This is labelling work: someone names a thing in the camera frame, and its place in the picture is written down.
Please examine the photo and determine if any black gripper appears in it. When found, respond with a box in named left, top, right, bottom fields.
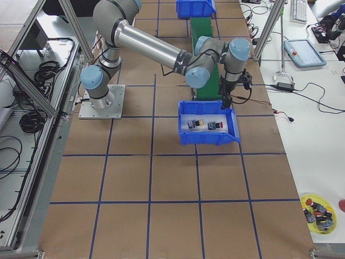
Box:
left=218, top=76, right=238, bottom=110

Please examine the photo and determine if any red push button switch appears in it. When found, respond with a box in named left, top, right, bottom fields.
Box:
left=208, top=121, right=223, bottom=130

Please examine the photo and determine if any yellow push button switch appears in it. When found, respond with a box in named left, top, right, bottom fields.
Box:
left=187, top=119, right=203, bottom=130

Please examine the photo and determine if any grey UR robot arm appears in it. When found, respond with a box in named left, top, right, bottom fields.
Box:
left=81, top=1, right=252, bottom=110

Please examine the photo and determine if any blue plastic bin near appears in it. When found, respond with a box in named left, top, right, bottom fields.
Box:
left=178, top=101, right=240, bottom=146

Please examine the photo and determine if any blue plastic bin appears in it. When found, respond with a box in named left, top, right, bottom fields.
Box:
left=178, top=101, right=240, bottom=146
left=176, top=0, right=217, bottom=18

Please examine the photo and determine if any black power brick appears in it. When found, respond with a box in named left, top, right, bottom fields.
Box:
left=277, top=82, right=295, bottom=92

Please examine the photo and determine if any metal reacher pole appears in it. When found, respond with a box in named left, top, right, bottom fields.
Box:
left=273, top=8, right=294, bottom=84

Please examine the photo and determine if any green conveyor belt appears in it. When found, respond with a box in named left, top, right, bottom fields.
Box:
left=190, top=17, right=222, bottom=100

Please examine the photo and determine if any robot teach pendant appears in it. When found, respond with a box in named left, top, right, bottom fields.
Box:
left=284, top=39, right=327, bottom=68

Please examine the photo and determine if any blue plastic bin far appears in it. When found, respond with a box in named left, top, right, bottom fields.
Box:
left=176, top=0, right=217, bottom=18

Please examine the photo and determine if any white keyboard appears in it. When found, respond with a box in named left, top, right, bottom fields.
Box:
left=290, top=0, right=308, bottom=24

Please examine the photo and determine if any yellow plate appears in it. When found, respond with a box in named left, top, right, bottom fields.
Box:
left=300, top=193, right=337, bottom=235

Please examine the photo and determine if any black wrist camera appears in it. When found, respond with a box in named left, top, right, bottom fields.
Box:
left=241, top=69, right=252, bottom=90

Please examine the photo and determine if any aluminium frame post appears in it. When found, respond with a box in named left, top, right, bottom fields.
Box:
left=253, top=0, right=285, bottom=62

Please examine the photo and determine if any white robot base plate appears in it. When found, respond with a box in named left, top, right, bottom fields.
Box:
left=79, top=85, right=126, bottom=119

